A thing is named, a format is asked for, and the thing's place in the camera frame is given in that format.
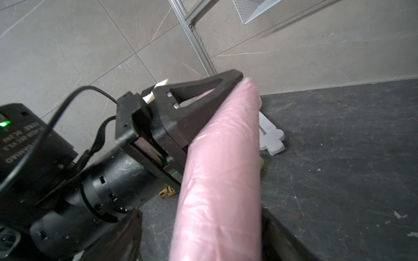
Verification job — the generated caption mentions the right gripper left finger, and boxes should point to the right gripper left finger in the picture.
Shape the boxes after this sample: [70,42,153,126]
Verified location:
[80,210,143,261]

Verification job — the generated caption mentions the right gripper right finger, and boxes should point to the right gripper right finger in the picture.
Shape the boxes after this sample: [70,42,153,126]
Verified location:
[261,208,318,261]

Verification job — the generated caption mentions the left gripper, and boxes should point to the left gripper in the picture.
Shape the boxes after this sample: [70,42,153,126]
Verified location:
[115,69,243,189]

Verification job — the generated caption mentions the pink roll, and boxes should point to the pink roll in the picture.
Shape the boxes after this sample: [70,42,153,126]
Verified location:
[169,78,262,261]

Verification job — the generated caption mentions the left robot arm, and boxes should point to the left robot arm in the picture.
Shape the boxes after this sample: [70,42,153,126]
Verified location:
[1,70,243,261]

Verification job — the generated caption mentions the tiger striped small toy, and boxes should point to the tiger striped small toy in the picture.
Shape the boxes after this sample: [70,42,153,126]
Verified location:
[158,186,178,199]

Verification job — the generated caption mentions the white folding stand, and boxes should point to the white folding stand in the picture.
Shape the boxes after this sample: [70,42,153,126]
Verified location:
[259,111,285,156]

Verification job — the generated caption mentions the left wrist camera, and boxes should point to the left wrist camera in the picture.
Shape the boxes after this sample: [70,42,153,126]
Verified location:
[142,79,169,104]

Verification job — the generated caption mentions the white wall wire basket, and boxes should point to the white wall wire basket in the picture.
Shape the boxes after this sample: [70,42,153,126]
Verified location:
[233,0,281,25]

